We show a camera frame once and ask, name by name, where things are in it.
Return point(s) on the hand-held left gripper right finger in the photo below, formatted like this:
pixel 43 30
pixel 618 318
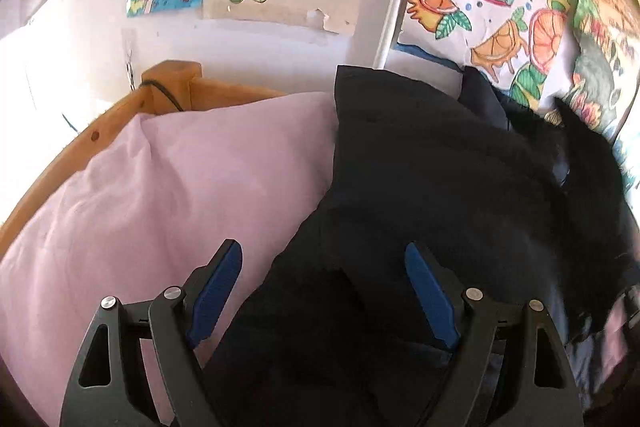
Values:
pixel 430 292

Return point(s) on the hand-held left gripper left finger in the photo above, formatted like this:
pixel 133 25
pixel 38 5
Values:
pixel 217 287

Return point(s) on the dark navy puffer jacket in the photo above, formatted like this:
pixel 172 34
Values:
pixel 425 167

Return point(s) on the pink bed sheet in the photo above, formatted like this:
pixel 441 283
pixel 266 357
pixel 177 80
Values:
pixel 150 207

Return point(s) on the wooden bed frame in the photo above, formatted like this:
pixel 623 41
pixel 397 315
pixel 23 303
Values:
pixel 170 79

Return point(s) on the colourful flower wall poster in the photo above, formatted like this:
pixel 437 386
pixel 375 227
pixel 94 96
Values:
pixel 600 57

